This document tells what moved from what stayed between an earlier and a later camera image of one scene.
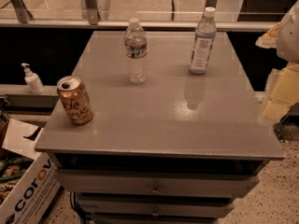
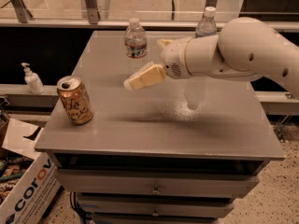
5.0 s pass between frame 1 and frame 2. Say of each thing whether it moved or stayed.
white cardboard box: stayed
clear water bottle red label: stayed
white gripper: moved
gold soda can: stayed
